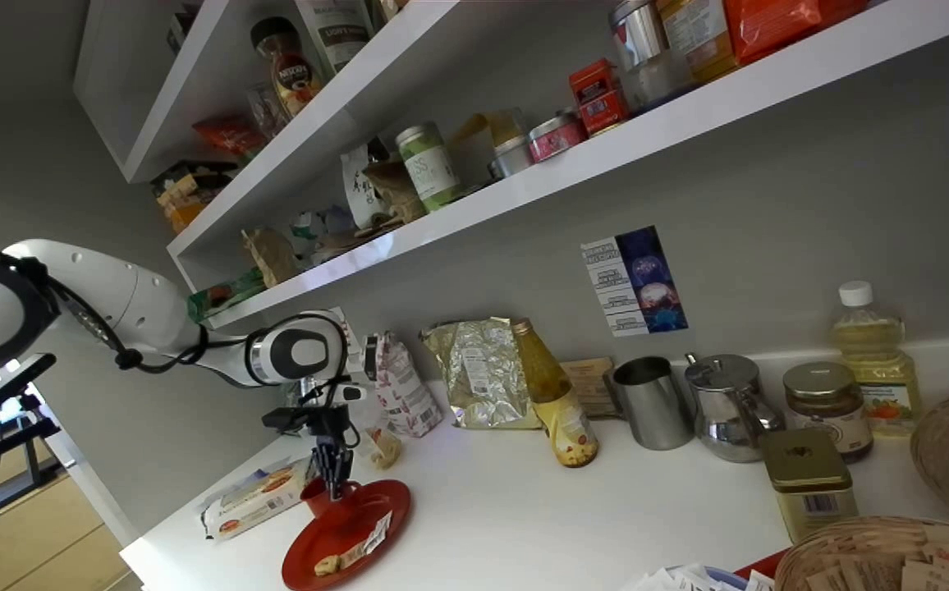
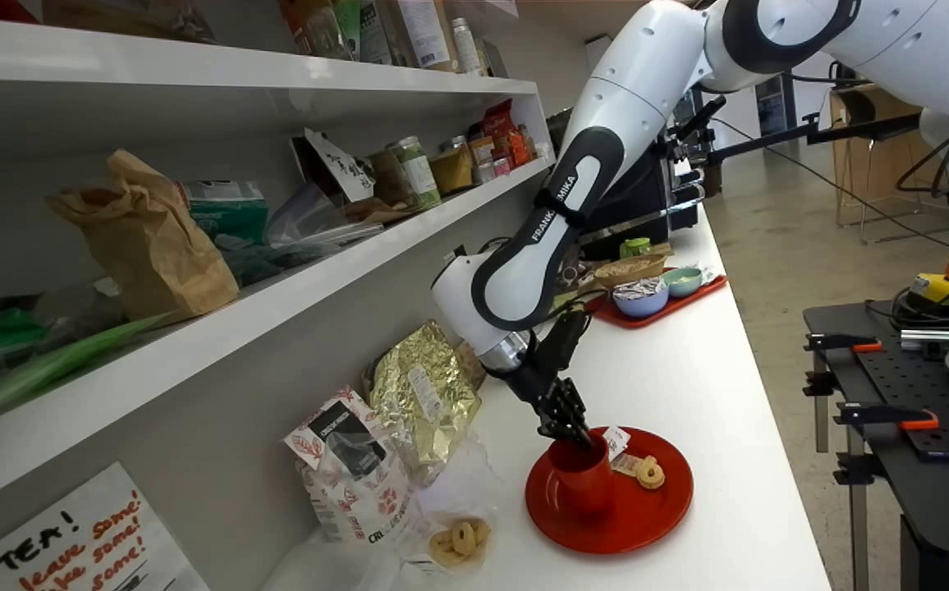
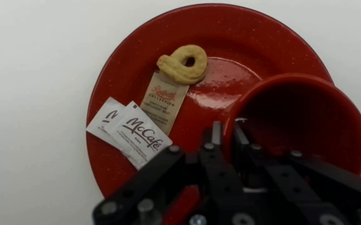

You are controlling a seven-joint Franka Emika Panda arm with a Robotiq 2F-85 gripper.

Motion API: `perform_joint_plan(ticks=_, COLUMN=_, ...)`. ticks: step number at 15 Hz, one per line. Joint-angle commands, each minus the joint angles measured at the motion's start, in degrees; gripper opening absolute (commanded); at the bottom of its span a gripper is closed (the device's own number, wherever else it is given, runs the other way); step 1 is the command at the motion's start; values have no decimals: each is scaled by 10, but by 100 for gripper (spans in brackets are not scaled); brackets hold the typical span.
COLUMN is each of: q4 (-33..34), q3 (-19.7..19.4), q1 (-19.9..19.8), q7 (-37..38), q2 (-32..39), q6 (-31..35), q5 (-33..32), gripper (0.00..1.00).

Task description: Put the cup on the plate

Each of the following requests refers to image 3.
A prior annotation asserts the red cup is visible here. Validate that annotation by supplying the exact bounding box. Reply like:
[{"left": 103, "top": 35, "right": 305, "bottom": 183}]
[{"left": 223, "top": 73, "right": 361, "bottom": 180}]

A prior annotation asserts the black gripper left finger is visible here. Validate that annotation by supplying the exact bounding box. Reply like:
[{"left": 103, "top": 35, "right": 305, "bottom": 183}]
[{"left": 93, "top": 120, "right": 248, "bottom": 225}]

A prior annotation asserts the white McCafe sachet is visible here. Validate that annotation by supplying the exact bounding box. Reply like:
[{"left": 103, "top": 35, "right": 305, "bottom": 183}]
[
  {"left": 107, "top": 100, "right": 174, "bottom": 172},
  {"left": 85, "top": 97, "right": 128, "bottom": 145}
]

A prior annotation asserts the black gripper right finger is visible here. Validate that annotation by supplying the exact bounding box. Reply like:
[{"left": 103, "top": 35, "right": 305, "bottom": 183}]
[{"left": 233, "top": 123, "right": 361, "bottom": 225}]

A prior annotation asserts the red plate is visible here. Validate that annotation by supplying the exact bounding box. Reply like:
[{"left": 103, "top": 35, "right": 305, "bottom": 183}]
[{"left": 85, "top": 3, "right": 337, "bottom": 225}]

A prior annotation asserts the brown paper sachet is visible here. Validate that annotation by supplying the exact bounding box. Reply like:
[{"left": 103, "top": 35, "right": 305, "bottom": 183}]
[{"left": 139, "top": 70, "right": 190, "bottom": 138}]

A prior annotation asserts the ring shaped cookie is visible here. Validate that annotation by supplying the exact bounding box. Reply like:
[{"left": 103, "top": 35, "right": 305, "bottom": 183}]
[{"left": 157, "top": 44, "right": 210, "bottom": 87}]

